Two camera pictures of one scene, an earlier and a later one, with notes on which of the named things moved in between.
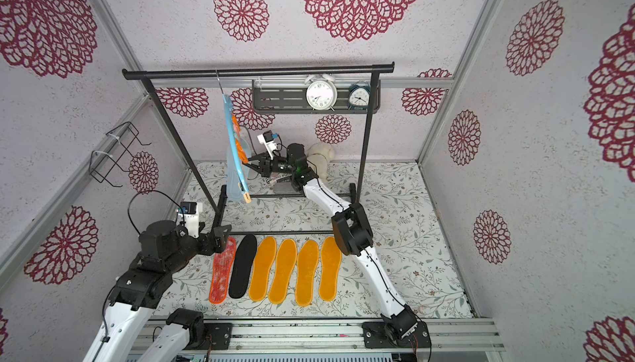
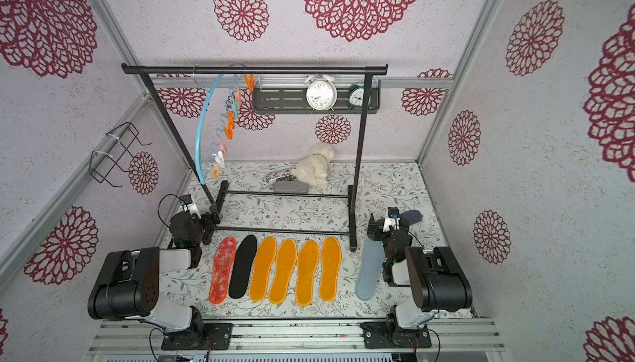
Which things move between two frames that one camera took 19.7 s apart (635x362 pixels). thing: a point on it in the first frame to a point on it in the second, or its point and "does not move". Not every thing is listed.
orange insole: (285, 258) does not move
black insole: (239, 281) does not move
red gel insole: (221, 269) does not move
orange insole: (264, 257) does not move
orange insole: (331, 259) does not move
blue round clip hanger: (234, 144) to (220, 154)
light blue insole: (240, 157) to (371, 261)
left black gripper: (220, 241) to (209, 222)
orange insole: (307, 260) does not move
